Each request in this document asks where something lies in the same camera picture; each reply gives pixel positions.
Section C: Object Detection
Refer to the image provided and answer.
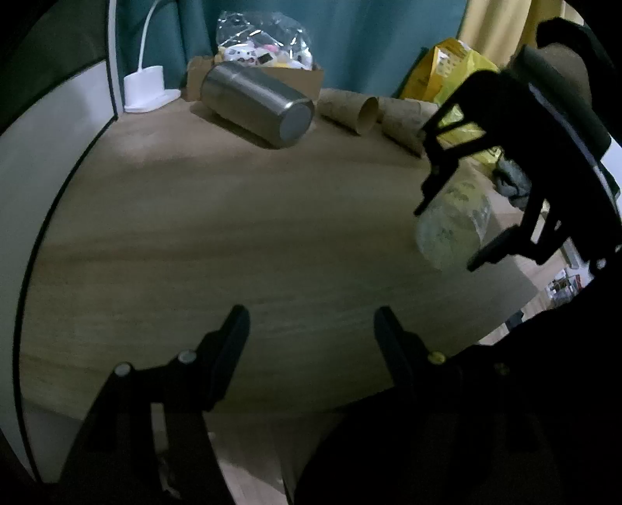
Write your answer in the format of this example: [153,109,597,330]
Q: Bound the white board with dark edge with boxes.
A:
[0,0,120,484]

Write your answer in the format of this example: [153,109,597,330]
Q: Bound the small packets on floor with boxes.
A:
[545,268,582,308]

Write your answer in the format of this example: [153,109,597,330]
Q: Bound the grey cloth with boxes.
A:
[493,156,534,199]

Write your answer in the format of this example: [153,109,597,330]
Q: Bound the teal curtain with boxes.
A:
[117,0,468,100]

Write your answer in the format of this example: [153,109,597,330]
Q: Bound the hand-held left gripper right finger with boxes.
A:
[372,306,559,505]

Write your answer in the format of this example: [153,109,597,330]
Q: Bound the white desk lamp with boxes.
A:
[122,0,182,114]

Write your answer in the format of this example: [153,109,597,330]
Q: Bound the stainless steel cup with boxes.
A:
[201,61,316,149]

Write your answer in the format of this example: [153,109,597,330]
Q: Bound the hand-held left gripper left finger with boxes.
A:
[57,304,252,505]

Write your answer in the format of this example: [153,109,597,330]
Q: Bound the yellow plastic bag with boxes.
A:
[398,38,503,168]

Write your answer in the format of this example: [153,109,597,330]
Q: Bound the yellow curtain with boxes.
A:
[458,0,569,66]

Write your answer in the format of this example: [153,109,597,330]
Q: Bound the clear plastic bag of toys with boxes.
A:
[216,10,318,71]

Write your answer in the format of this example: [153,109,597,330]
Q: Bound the cardboard box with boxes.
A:
[186,55,325,104]

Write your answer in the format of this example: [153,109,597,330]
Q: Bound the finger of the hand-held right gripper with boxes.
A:
[413,69,533,217]
[466,160,574,273]

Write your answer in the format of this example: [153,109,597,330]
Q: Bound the cardboard tube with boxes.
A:
[317,88,380,136]
[378,96,439,158]

